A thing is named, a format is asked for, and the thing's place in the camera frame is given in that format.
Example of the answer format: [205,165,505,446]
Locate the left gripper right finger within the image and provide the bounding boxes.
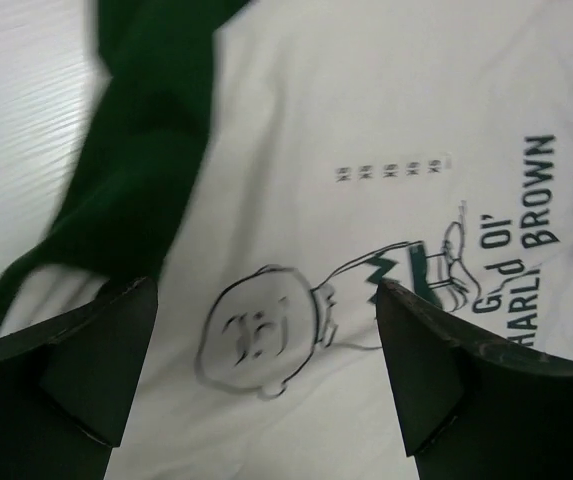
[376,281,573,480]

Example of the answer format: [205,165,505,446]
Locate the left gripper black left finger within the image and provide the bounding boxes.
[0,279,158,480]

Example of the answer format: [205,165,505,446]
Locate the green and white t shirt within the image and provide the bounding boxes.
[0,1,573,479]

